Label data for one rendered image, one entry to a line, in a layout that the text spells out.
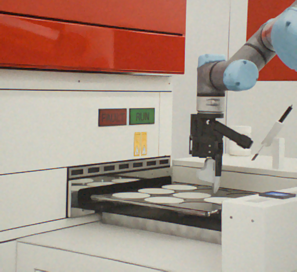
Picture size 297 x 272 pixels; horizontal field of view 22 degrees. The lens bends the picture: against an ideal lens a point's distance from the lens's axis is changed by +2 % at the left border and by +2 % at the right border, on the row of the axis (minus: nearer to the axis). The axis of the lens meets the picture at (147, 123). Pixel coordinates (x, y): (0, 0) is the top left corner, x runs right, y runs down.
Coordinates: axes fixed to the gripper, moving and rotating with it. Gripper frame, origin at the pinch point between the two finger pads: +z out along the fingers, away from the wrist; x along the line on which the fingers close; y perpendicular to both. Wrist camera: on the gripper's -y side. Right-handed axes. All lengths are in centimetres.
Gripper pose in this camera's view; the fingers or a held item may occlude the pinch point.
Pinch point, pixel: (217, 188)
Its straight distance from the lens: 197.8
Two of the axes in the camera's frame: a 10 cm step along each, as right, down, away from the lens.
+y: -10.0, -0.1, -0.6
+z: -0.2, 10.0, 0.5
